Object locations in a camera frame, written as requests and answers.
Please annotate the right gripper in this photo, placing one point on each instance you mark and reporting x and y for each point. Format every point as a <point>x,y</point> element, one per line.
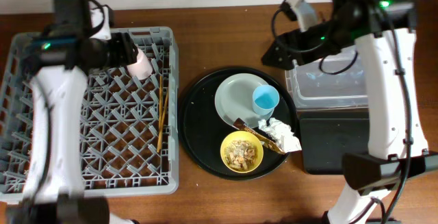
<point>296,44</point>

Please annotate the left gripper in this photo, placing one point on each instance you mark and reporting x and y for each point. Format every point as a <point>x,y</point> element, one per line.
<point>126,49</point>

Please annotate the pink cup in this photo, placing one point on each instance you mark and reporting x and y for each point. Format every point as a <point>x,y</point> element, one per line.
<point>142,68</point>

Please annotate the wooden chopstick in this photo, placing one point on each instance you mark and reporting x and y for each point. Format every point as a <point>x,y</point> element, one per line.
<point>159,142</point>
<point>165,106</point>

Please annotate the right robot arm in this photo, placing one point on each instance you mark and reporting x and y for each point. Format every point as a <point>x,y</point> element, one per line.
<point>383,33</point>

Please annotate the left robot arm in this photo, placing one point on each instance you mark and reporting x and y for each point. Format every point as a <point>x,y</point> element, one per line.
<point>59,61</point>

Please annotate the grey dishwasher rack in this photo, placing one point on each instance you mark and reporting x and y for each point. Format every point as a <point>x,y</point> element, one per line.
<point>118,126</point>

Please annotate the blue cup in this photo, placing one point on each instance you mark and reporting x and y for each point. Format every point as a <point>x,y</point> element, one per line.
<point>265,99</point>

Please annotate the clear plastic bin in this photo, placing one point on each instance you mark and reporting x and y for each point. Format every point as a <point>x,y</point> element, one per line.
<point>359,75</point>

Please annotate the grey plate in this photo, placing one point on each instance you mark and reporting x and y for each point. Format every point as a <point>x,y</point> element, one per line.
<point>234,99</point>

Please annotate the crumpled white tissue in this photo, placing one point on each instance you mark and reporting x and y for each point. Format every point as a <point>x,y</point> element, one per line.
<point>282,137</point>

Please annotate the brown snack wrapper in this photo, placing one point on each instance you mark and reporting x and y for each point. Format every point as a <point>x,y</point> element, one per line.
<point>266,142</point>

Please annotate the round black tray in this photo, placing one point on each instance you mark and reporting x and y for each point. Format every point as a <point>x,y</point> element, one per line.
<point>201,130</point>

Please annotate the black rectangular tray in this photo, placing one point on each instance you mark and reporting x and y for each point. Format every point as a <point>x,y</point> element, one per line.
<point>326,136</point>

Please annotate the yellow bowl with food scraps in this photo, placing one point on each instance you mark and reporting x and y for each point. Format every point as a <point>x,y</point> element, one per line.
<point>241,152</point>

